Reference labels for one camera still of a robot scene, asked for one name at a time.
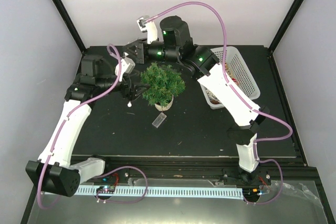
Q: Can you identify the clear string light wire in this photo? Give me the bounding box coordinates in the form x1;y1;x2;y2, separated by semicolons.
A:
123;71;142;108

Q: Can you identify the small green christmas tree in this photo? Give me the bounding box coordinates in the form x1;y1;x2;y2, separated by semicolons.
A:
140;62;185;112

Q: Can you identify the white plastic basket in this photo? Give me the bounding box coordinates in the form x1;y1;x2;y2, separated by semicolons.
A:
201;46;260;110

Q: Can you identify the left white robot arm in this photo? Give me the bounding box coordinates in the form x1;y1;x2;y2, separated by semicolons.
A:
26;55;144;197

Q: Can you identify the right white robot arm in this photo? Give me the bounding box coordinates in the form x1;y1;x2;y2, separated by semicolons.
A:
116;16;265;184

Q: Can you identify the clear light battery box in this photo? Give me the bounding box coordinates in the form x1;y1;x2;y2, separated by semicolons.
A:
152;112;167;128

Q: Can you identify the white snowflake ornament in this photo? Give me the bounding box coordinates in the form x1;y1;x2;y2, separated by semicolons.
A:
206;89;219;104

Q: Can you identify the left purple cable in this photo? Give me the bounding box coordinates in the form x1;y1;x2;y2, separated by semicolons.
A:
36;43;149;210

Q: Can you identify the purple cable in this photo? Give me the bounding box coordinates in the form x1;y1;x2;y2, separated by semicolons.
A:
36;43;149;210
148;1;293;206

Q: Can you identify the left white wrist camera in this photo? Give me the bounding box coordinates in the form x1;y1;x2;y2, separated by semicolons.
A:
114;57;135;76

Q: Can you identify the black left frame post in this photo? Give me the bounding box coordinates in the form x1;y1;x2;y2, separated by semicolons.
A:
52;0;87;53

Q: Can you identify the black frame post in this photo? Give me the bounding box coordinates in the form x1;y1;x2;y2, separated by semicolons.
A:
52;0;87;53
268;0;304;54

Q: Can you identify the white cable duct strip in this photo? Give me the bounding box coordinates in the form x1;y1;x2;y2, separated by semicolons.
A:
75;185;244;200

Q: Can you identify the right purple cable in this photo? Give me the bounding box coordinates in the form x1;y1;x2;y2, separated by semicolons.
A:
148;1;293;206

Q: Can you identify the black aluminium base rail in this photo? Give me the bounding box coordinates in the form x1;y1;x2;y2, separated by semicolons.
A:
94;155;320;181

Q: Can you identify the black right frame post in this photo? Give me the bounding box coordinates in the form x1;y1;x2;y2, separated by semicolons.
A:
268;0;304;54

